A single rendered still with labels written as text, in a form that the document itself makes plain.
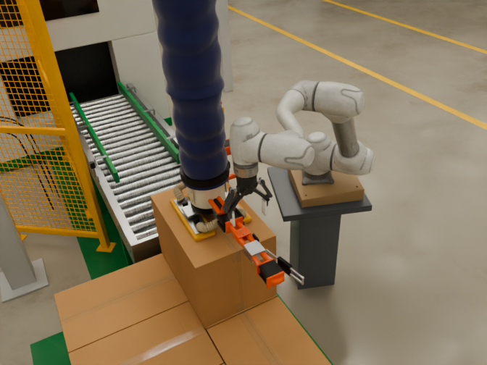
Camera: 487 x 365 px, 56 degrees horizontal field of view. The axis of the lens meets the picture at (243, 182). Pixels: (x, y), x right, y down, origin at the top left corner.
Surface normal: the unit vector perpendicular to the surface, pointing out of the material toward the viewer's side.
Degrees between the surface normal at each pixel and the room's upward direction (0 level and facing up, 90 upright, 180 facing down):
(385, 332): 0
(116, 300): 0
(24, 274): 90
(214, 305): 90
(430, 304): 0
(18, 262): 90
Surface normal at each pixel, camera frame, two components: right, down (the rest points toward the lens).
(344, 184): -0.11, -0.77
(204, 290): 0.47, 0.49
